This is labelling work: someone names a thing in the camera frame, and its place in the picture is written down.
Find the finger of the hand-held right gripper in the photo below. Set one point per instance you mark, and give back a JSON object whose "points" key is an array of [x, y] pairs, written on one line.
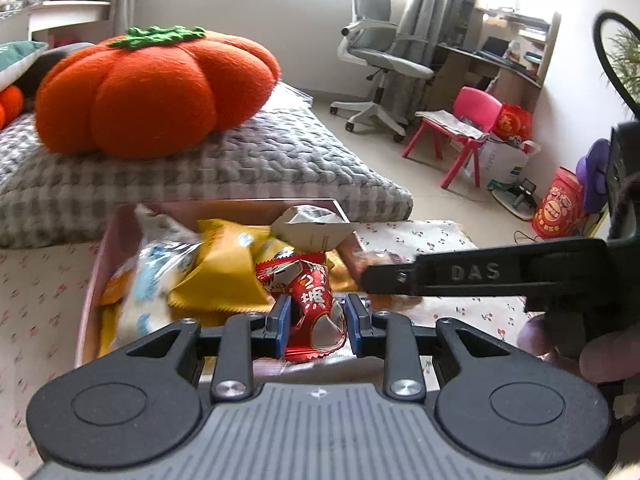
{"points": [[390, 277]]}

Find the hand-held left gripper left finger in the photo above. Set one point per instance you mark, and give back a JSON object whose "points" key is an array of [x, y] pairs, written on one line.
{"points": [[281, 327]]}

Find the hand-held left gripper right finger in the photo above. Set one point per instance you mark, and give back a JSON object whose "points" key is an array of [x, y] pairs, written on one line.
{"points": [[357, 327]]}

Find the brown bread packet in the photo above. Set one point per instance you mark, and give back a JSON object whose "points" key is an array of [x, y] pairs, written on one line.
{"points": [[380, 256]]}

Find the red snack packet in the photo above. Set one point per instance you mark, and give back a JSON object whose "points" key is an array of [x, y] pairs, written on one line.
{"points": [[312, 305]]}

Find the yellow snack packet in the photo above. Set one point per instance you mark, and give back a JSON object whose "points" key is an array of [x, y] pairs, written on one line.
{"points": [[272, 250], [225, 270]]}

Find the grey nut snack packet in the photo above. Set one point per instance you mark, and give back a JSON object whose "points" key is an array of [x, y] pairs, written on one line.
{"points": [[315, 227]]}

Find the pink cardboard box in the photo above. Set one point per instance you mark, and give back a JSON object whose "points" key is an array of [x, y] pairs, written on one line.
{"points": [[95, 300]]}

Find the person's right hand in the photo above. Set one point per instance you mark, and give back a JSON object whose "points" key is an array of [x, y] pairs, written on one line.
{"points": [[610, 360]]}

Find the black floor device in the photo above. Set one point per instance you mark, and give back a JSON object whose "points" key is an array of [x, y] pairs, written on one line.
{"points": [[520, 200]]}

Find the red cartoon bucket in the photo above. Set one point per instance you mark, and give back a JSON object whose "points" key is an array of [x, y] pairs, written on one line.
{"points": [[557, 205]]}

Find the white shopping bag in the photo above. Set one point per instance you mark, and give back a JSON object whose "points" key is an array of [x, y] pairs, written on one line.
{"points": [[505, 165]]}

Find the purple toy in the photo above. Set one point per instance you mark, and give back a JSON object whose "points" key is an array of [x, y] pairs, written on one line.
{"points": [[592, 175]]}

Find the white blue snack packet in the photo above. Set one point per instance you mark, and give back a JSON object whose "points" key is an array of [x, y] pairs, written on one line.
{"points": [[150, 285]]}

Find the red gift bag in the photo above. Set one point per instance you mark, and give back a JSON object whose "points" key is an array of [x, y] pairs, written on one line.
{"points": [[512, 122]]}

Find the grey checkered cushion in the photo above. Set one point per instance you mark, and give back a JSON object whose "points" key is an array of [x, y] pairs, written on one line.
{"points": [[225, 180]]}

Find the newspaper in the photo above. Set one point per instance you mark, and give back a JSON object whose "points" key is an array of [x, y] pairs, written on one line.
{"points": [[450, 124]]}

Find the orange snack packet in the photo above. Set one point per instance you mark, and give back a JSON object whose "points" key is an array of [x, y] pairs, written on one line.
{"points": [[115, 285]]}

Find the pink child chair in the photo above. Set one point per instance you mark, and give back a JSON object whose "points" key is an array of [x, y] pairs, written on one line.
{"points": [[475, 105]]}

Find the wooden desk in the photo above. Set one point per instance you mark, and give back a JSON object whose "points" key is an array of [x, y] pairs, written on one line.
{"points": [[520, 80]]}

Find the laptop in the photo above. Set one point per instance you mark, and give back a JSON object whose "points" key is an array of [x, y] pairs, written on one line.
{"points": [[494, 46]]}

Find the grey office chair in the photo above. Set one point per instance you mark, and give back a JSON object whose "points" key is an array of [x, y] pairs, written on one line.
{"points": [[380, 50]]}

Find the green plant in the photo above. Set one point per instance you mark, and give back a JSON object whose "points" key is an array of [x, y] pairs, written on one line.
{"points": [[627, 60]]}

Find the cherry print cloth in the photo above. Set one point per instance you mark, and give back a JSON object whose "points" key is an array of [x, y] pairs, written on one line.
{"points": [[35, 320]]}

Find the large orange pumpkin cushion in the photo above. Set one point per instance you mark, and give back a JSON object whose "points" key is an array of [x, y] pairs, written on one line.
{"points": [[150, 90]]}

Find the grey sofa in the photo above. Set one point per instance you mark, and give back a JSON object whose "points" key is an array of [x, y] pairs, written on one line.
{"points": [[60, 57]]}

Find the small orange pumpkin cushion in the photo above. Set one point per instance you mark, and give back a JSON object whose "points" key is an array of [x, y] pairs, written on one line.
{"points": [[10, 107]]}

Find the green patterned pillow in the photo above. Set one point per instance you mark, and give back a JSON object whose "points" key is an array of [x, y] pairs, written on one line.
{"points": [[17, 62]]}

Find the white side table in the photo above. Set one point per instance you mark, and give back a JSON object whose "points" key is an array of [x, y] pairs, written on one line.
{"points": [[70, 12]]}

